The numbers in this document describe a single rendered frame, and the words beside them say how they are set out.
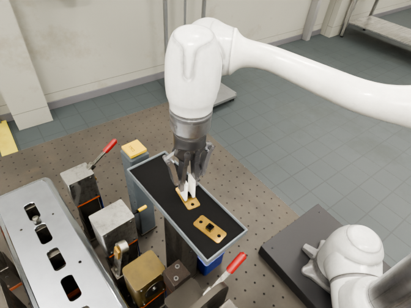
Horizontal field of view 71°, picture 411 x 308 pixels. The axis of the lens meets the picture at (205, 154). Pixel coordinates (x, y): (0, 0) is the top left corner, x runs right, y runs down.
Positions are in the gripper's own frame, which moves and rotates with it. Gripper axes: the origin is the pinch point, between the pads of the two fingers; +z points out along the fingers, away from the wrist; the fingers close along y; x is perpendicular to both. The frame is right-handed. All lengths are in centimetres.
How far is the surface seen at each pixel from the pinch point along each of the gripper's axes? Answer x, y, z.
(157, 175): -11.3, 4.2, 4.1
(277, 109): -144, -190, 120
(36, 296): 0.1, 43.1, 20.2
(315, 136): -89, -194, 120
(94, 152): -81, 14, 50
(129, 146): -26.8, 7.3, 4.1
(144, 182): -10.3, 8.6, 4.1
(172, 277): 15.9, 12.1, 10.1
